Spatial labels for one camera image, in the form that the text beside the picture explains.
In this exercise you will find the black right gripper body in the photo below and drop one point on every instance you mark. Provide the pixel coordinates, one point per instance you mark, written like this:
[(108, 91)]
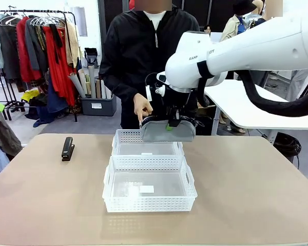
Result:
[(177, 100)]

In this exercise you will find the grey pencil case black zipper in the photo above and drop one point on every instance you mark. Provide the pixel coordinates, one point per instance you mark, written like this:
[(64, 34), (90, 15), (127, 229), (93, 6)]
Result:
[(166, 135)]

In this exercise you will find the black stapler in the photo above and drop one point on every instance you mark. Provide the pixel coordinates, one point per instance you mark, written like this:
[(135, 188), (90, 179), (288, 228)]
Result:
[(67, 148)]

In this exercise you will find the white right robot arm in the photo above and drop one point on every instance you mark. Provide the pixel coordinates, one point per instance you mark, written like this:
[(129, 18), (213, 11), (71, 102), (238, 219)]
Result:
[(246, 46)]

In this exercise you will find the person's right forearm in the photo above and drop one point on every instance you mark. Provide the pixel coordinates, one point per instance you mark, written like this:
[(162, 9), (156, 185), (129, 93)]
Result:
[(118, 87)]

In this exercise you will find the person's right hand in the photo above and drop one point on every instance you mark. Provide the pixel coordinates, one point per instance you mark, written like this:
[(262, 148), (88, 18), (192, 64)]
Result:
[(141, 105)]

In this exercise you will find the dark grey draped garment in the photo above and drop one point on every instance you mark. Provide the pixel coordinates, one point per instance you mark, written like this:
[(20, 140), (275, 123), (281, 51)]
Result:
[(2, 135)]

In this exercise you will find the yellow garment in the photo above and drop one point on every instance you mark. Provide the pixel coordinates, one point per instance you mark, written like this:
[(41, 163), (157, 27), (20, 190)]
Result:
[(29, 96)]

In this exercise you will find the black clothes pile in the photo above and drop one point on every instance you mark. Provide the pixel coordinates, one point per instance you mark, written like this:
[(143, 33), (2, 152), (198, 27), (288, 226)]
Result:
[(38, 102)]

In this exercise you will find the white perforated plastic basket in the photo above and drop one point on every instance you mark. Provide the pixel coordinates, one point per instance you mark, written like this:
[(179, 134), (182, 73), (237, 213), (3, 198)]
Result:
[(149, 202), (128, 139)]

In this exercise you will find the red jacket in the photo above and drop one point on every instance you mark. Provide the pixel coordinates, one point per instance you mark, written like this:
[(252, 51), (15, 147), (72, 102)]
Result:
[(24, 59)]

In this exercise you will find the dark grey coat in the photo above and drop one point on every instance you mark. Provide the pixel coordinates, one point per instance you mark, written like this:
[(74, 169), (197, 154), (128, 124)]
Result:
[(9, 51)]

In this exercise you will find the blue denim garment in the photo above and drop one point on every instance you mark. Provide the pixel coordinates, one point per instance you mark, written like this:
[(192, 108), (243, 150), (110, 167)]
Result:
[(54, 102)]

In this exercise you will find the person in black jacket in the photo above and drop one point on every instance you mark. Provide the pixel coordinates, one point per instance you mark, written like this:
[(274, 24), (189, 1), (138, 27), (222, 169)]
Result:
[(133, 46)]

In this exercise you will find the white table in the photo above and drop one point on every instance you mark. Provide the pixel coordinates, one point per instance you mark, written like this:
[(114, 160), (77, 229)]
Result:
[(246, 107)]

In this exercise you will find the long red dress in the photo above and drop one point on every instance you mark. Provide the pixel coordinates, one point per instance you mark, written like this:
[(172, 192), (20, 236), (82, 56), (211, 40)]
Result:
[(59, 77)]

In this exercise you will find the grey jacket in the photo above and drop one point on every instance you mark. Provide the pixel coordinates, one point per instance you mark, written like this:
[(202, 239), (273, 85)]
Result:
[(33, 46)]

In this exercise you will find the white paper roll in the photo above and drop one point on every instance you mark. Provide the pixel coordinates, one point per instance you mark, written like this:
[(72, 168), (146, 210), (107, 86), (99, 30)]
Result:
[(105, 88)]

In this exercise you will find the grey storage bin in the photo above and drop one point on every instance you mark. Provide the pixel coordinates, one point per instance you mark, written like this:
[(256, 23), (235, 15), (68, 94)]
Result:
[(102, 107)]

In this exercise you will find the seated background person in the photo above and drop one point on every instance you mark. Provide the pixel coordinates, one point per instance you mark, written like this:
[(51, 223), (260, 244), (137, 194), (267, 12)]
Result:
[(208, 29)]

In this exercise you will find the olive patterned scarf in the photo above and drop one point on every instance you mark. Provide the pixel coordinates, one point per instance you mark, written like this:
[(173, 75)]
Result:
[(41, 38)]

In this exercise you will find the grey cardboard roll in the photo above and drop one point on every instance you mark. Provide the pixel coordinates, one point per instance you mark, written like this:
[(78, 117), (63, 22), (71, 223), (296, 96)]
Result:
[(75, 84), (92, 79)]

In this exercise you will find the person in beige coat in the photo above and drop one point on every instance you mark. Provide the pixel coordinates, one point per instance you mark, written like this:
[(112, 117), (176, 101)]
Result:
[(232, 28)]

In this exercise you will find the black scarf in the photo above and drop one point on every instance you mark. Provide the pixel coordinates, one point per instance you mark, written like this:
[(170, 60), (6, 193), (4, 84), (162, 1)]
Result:
[(57, 38)]

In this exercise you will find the small black stand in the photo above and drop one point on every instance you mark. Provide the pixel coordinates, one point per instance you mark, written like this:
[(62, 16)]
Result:
[(91, 57)]

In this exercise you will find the beige garment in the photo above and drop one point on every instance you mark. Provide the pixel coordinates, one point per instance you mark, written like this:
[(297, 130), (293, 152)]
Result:
[(72, 43)]

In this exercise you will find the black metal clothes rack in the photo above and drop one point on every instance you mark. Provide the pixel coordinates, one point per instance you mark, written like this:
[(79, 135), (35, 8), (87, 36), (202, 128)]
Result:
[(28, 11)]

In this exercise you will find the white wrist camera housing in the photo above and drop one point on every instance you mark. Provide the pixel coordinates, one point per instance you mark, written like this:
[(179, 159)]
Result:
[(149, 93)]

